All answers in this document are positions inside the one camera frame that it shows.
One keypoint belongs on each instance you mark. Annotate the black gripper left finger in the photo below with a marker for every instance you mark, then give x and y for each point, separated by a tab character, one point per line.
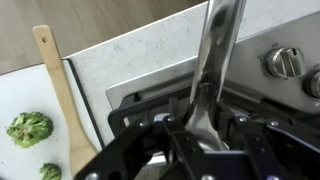
178	133

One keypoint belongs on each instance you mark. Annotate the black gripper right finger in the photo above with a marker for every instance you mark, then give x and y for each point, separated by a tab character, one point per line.
245	133

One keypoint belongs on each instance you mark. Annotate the metal spoon utensil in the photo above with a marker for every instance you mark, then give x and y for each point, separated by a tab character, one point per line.
216	50

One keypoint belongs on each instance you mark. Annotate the black cast iron burner grate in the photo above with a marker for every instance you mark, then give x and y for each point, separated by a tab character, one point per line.
115	118

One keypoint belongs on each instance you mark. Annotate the stainless steel gas cooktop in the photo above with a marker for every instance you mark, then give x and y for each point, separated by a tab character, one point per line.
253	60

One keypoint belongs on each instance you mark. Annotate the silver stove knob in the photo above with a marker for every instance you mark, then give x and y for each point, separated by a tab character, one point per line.
285	62
314	84

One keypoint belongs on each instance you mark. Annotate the wooden spatula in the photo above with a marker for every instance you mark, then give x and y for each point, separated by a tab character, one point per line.
63	90

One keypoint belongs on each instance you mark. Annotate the small green broccoli floret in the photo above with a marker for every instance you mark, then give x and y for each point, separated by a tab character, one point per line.
50	171

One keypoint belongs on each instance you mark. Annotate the large green broccoli floret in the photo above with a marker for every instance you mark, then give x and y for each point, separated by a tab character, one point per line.
30	128

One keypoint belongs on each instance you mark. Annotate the white cutting board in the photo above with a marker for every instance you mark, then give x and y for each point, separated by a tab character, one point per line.
26	90

